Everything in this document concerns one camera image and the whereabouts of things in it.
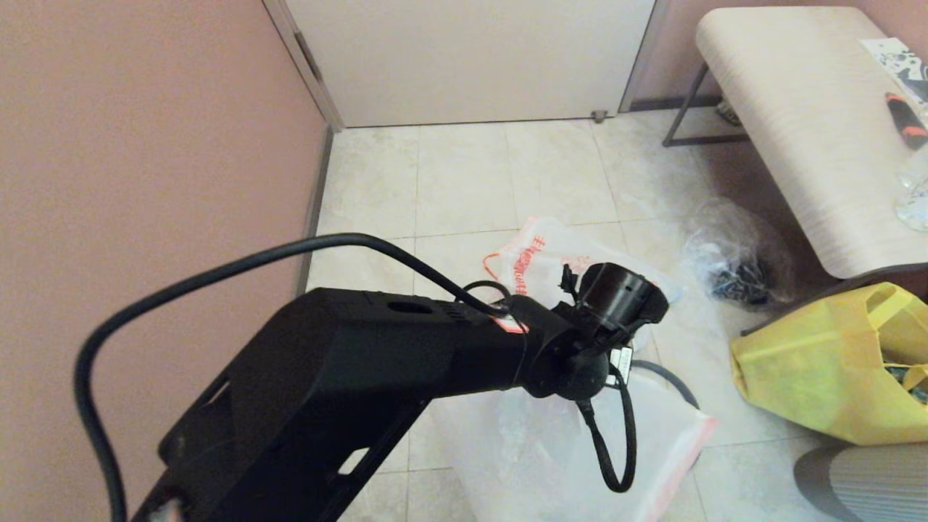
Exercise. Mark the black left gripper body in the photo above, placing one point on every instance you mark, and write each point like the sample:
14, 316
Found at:
573, 362

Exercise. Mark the white red-printed floor bag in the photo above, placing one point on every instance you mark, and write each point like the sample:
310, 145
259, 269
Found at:
536, 254

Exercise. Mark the clear bag with dark items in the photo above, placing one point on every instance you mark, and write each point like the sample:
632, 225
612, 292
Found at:
732, 254

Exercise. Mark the yellow shopping bag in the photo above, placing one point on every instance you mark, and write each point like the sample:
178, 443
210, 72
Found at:
805, 377

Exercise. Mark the dark baseboard behind table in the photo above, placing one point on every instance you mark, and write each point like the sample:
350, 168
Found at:
674, 105

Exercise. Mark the small shoe-like object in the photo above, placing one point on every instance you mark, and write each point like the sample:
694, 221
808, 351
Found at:
727, 112

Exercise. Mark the white door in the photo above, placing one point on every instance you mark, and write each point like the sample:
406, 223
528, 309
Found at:
471, 58

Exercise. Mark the grey ribbed round object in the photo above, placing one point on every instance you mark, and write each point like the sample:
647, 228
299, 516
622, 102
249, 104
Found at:
870, 486

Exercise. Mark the light wood-grain table top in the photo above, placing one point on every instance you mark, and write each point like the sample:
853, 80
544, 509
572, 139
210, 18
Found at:
797, 109

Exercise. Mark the clear crumpled plastic item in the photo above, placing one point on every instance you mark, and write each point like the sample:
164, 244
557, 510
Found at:
915, 196

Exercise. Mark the black and orange tool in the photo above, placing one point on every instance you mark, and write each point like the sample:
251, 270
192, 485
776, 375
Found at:
905, 123

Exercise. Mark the black and white printed paper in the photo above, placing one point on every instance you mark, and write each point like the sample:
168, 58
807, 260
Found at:
895, 59

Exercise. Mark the black metal table leg frame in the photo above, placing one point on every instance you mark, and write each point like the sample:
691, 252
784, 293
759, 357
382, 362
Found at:
685, 109

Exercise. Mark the grey door frame post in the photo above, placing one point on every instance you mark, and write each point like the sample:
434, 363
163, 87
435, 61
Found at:
304, 58
641, 65

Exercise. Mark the dark wall baseboard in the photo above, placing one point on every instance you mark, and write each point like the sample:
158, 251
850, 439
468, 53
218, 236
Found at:
319, 188

